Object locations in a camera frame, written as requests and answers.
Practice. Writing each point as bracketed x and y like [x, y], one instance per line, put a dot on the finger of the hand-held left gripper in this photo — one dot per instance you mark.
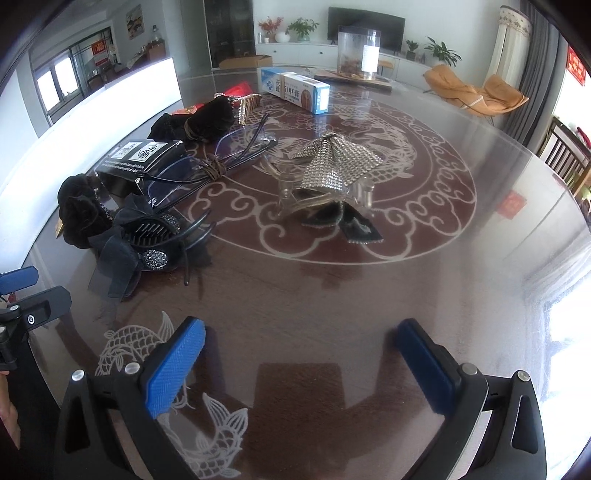
[46, 304]
[21, 279]

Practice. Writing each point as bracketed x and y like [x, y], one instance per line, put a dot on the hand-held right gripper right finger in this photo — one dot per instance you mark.
[425, 369]

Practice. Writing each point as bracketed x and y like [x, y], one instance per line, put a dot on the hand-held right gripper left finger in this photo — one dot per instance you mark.
[178, 364]

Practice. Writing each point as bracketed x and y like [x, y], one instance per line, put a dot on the black box with white labels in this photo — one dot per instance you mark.
[138, 173]

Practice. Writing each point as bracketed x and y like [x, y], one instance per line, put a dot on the red packet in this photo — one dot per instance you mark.
[238, 89]

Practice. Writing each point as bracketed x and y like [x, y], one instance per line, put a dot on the blue medicine box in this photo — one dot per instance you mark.
[272, 83]

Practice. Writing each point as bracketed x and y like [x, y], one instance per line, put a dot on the white medicine box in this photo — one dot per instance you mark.
[307, 92]

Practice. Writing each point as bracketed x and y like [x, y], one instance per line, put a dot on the dark patterned glass desktop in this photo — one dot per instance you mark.
[323, 295]

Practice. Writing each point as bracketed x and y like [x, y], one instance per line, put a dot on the person's left hand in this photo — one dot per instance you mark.
[10, 424]

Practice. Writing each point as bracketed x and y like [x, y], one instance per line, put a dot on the black bow hair claw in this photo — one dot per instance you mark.
[117, 258]

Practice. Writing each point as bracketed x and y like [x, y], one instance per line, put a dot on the black rose hair accessory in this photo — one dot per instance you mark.
[81, 212]

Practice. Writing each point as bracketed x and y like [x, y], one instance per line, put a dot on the white backdrop board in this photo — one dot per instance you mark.
[92, 120]

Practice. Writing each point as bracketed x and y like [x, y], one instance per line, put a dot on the silver rhinestone bow hair clip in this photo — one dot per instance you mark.
[337, 166]

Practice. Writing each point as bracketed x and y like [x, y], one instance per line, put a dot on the pink pouch with round emblem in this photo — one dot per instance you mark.
[188, 110]

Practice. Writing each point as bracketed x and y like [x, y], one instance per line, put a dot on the red door sign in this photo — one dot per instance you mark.
[100, 53]

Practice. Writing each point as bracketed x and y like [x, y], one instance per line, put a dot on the black velvet pouch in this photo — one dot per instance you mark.
[207, 115]

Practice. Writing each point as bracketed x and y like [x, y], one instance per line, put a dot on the wooden dining table with chairs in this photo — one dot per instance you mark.
[138, 57]

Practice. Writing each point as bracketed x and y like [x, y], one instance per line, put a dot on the dark wooden chair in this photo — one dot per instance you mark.
[561, 152]

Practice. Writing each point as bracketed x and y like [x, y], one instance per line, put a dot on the striped beaded purse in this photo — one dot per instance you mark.
[249, 107]

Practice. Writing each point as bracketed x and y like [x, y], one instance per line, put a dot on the wooden tray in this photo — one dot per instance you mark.
[328, 76]

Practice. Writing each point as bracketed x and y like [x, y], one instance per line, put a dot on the cardboard box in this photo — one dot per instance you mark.
[244, 61]

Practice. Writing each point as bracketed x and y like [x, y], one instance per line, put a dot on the large leafy potted plant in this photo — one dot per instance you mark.
[443, 53]

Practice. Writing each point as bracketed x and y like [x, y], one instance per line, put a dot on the small potted plant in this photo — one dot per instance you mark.
[412, 48]

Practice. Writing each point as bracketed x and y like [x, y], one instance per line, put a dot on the clear plastic jar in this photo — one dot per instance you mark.
[355, 55]

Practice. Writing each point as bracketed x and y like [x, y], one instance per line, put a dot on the dark display cabinet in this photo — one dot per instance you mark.
[228, 32]

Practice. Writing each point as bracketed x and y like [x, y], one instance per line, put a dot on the grey curtain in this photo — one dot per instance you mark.
[545, 69]

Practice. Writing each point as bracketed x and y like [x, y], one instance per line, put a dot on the standing air conditioner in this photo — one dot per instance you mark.
[508, 46]

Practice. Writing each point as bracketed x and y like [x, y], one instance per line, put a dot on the white low cabinet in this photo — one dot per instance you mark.
[318, 50]

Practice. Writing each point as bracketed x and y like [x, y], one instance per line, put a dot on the red window decoration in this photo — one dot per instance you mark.
[577, 67]

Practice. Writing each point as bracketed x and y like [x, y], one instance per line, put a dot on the black television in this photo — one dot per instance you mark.
[392, 27]

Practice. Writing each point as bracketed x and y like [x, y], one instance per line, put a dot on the white round vase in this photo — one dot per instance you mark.
[282, 37]

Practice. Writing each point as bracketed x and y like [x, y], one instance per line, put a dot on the red flower arrangement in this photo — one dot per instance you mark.
[268, 25]

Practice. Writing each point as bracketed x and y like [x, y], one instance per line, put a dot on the green plant in white pot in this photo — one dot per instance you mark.
[302, 27]

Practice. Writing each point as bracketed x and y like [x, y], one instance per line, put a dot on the clear frame eyeglasses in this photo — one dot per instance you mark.
[231, 144]

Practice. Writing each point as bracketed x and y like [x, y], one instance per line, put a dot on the wall painting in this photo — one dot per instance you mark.
[134, 21]

